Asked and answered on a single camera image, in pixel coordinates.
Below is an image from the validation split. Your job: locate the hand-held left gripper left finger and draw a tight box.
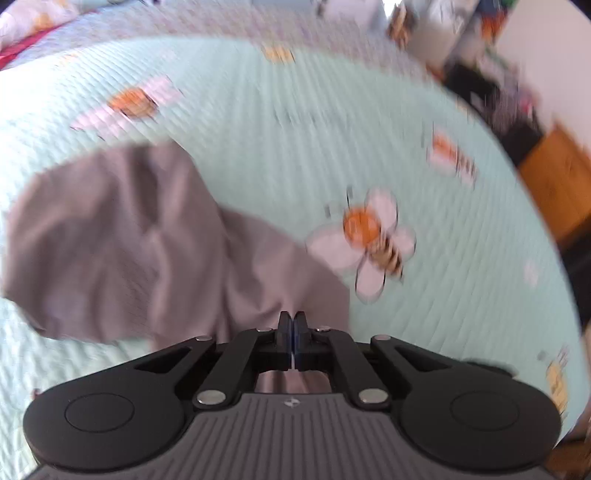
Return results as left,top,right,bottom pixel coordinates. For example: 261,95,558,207
135,311,293,411

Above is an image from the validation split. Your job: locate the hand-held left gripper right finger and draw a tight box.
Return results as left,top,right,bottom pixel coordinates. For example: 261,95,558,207
294,311,451,411

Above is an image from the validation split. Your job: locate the grey garment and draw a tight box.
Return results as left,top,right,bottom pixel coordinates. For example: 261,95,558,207
4,141,352,394

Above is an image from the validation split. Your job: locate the mint bee print bedspread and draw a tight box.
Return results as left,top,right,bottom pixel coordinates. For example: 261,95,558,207
0,4,583,480

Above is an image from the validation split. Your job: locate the wooden furniture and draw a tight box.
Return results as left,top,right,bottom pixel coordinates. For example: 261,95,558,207
517,122,591,243

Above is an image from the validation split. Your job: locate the dark clutter pile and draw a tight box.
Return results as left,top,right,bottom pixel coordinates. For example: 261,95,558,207
443,46,546,162

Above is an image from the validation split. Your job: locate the floral pillow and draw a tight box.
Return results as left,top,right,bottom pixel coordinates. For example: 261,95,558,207
0,2,81,51

